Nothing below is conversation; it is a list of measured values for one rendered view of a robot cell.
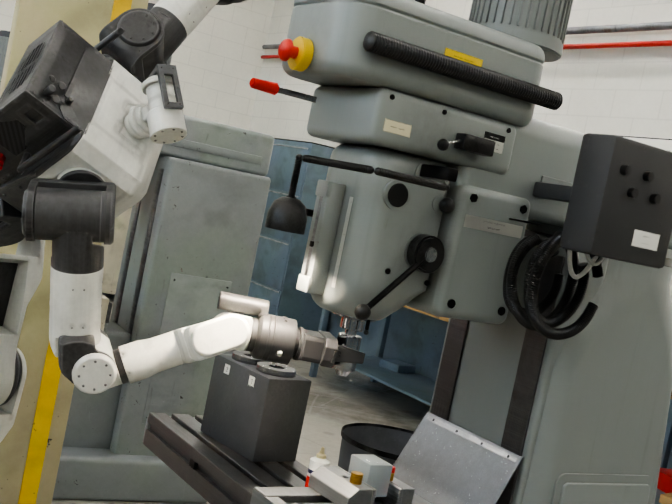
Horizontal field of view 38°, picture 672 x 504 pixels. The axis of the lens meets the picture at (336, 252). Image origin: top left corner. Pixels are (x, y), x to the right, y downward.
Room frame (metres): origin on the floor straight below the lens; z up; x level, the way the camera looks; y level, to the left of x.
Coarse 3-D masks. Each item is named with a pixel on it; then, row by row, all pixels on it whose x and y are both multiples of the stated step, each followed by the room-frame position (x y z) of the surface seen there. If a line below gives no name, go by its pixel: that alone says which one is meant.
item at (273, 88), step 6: (252, 78) 1.81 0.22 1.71; (252, 84) 1.80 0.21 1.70; (258, 84) 1.80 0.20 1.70; (264, 84) 1.80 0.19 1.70; (270, 84) 1.81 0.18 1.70; (276, 84) 1.82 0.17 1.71; (264, 90) 1.81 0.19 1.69; (270, 90) 1.81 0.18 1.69; (276, 90) 1.82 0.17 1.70; (282, 90) 1.83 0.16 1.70; (288, 90) 1.84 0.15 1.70; (294, 96) 1.85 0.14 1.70; (300, 96) 1.85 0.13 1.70; (306, 96) 1.86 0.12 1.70; (312, 96) 1.87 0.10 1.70
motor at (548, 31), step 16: (480, 0) 1.96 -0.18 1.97; (496, 0) 1.92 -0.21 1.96; (512, 0) 1.91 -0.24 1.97; (528, 0) 1.90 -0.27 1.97; (544, 0) 1.91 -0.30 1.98; (560, 0) 1.93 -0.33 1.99; (480, 16) 1.94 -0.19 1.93; (496, 16) 1.92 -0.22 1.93; (512, 16) 1.91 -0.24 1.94; (528, 16) 1.90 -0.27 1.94; (544, 16) 1.91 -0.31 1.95; (560, 16) 1.94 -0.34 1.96; (512, 32) 1.90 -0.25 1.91; (528, 32) 1.90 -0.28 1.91; (544, 32) 1.91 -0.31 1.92; (560, 32) 1.94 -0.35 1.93; (544, 48) 1.92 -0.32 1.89; (560, 48) 1.95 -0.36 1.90
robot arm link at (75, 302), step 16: (96, 272) 1.66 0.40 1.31; (64, 288) 1.65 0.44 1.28; (80, 288) 1.65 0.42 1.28; (96, 288) 1.67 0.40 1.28; (64, 304) 1.66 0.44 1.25; (80, 304) 1.66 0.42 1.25; (96, 304) 1.68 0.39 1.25; (64, 320) 1.66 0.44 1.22; (80, 320) 1.67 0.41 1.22; (96, 320) 1.69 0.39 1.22; (64, 336) 1.67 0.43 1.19; (80, 336) 1.68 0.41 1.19; (96, 336) 1.70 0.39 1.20; (64, 352) 1.67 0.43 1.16; (80, 352) 1.68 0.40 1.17; (96, 352) 1.69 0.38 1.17; (64, 368) 1.68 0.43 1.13; (80, 368) 1.67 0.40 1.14; (96, 368) 1.68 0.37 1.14; (112, 368) 1.69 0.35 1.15; (80, 384) 1.68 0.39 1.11; (96, 384) 1.69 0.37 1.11; (112, 384) 1.71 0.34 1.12
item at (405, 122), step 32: (320, 96) 1.86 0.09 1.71; (352, 96) 1.77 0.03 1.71; (384, 96) 1.70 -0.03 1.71; (320, 128) 1.84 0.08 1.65; (352, 128) 1.75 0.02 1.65; (384, 128) 1.70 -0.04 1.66; (416, 128) 1.74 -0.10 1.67; (448, 128) 1.78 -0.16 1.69; (480, 128) 1.82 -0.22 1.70; (512, 128) 1.87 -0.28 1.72; (448, 160) 1.80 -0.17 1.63; (480, 160) 1.83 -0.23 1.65
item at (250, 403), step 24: (216, 360) 2.21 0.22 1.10; (240, 360) 2.18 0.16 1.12; (216, 384) 2.20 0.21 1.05; (240, 384) 2.13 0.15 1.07; (264, 384) 2.07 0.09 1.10; (288, 384) 2.09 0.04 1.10; (216, 408) 2.19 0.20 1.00; (240, 408) 2.12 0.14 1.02; (264, 408) 2.06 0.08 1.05; (288, 408) 2.10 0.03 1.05; (216, 432) 2.17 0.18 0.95; (240, 432) 2.10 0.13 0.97; (264, 432) 2.07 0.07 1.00; (288, 432) 2.11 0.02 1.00; (264, 456) 2.07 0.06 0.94; (288, 456) 2.12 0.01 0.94
